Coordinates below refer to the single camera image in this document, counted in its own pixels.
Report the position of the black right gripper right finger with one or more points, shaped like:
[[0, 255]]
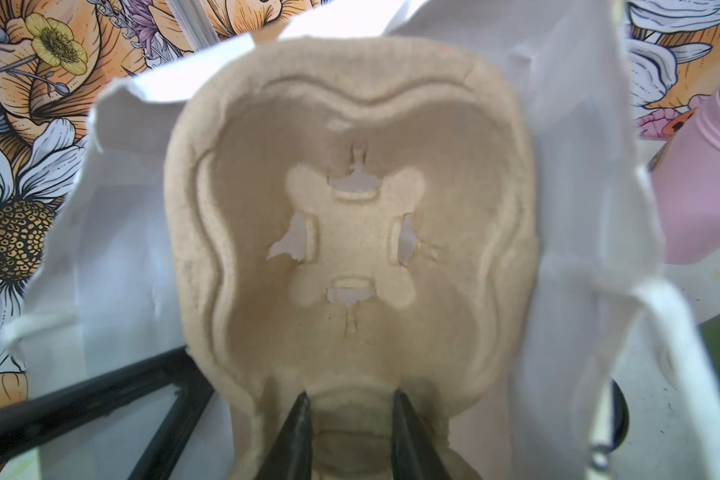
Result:
[[413, 456]]

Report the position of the pink cup holder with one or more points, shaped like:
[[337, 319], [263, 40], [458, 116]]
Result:
[[686, 185]]

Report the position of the brown cup carrier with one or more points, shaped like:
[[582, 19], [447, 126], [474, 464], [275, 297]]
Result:
[[348, 218]]

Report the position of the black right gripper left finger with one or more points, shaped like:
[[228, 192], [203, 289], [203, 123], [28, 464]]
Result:
[[290, 457]]

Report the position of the white floral gift bag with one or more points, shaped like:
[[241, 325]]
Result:
[[106, 298]]

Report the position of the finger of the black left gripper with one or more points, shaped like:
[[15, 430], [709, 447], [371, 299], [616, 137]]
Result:
[[29, 424]]

